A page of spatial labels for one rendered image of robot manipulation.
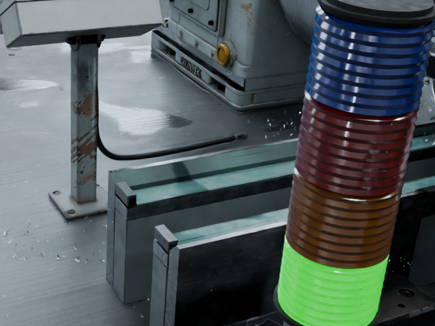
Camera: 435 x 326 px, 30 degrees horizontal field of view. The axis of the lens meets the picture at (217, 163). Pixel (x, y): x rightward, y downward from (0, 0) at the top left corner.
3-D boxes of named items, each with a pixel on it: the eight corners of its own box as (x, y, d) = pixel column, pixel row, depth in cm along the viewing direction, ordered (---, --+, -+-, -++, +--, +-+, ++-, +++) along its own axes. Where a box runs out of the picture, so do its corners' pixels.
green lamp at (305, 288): (336, 268, 52) (346, 207, 50) (397, 321, 48) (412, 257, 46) (257, 290, 49) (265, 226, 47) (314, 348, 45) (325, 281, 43)
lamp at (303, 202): (346, 207, 50) (357, 141, 48) (412, 257, 46) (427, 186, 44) (265, 226, 47) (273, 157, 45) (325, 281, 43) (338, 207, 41)
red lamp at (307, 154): (357, 141, 48) (369, 70, 46) (427, 186, 44) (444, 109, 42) (273, 157, 45) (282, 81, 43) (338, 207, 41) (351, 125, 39)
